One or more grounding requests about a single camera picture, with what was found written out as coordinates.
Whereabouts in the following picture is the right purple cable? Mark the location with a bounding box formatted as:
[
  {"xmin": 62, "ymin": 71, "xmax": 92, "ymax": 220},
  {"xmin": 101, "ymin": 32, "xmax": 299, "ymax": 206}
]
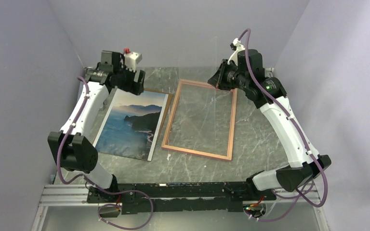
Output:
[{"xmin": 238, "ymin": 28, "xmax": 329, "ymax": 223}]

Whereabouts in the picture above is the landscape photo print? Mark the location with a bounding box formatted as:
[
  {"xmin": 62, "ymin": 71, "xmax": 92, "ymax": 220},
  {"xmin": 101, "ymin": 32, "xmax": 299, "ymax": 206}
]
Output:
[{"xmin": 93, "ymin": 90, "xmax": 171, "ymax": 161}]

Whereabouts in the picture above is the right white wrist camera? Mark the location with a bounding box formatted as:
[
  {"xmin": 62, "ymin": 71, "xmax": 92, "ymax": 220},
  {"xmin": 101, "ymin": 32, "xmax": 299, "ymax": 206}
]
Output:
[{"xmin": 227, "ymin": 38, "xmax": 245, "ymax": 64}]

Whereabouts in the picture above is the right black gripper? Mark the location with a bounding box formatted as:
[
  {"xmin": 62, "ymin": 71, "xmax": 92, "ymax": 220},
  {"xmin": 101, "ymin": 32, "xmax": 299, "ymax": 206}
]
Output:
[{"xmin": 208, "ymin": 59, "xmax": 249, "ymax": 91}]

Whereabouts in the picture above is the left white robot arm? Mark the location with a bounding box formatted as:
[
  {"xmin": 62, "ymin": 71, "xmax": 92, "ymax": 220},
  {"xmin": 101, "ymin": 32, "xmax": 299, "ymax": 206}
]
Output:
[{"xmin": 48, "ymin": 48, "xmax": 145, "ymax": 202}]

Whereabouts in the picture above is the clear acrylic sheet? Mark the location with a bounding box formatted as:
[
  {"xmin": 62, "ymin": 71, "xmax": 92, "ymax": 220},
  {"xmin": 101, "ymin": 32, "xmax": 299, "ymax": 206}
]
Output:
[{"xmin": 212, "ymin": 35, "xmax": 218, "ymax": 76}]

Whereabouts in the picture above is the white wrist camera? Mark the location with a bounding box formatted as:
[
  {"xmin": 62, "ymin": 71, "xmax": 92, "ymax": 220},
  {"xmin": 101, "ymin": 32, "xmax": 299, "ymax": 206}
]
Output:
[
  {"xmin": 123, "ymin": 48, "xmax": 142, "ymax": 72},
  {"xmin": 227, "ymin": 38, "xmax": 245, "ymax": 64}
]

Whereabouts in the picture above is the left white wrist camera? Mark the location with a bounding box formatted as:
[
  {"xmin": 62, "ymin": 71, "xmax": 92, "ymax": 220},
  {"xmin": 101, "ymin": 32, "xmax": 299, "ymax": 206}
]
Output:
[{"xmin": 123, "ymin": 48, "xmax": 142, "ymax": 72}]

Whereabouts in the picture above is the wooden picture frame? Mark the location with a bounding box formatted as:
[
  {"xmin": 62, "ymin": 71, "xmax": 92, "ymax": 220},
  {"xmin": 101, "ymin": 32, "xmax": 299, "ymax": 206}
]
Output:
[{"xmin": 161, "ymin": 79, "xmax": 238, "ymax": 161}]

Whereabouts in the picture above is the purple cable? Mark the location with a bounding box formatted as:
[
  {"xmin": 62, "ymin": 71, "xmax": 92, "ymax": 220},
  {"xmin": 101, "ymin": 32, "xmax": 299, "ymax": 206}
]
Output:
[
  {"xmin": 238, "ymin": 28, "xmax": 329, "ymax": 223},
  {"xmin": 56, "ymin": 76, "xmax": 154, "ymax": 231}
]

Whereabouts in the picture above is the aluminium rail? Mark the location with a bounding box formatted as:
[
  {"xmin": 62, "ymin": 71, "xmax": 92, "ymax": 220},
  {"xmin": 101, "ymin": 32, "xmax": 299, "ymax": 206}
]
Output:
[{"xmin": 40, "ymin": 182, "xmax": 321, "ymax": 206}]

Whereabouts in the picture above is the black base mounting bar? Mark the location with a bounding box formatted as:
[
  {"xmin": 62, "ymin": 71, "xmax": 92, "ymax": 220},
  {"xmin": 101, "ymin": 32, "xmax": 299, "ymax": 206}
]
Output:
[{"xmin": 86, "ymin": 181, "xmax": 276, "ymax": 215}]

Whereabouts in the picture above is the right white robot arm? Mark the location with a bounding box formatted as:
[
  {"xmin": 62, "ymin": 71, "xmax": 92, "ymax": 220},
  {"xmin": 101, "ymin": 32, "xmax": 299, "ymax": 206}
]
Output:
[{"xmin": 207, "ymin": 49, "xmax": 331, "ymax": 200}]

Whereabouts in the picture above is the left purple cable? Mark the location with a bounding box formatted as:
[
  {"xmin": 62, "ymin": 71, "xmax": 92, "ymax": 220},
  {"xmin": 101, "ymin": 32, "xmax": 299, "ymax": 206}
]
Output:
[{"xmin": 56, "ymin": 76, "xmax": 154, "ymax": 231}]

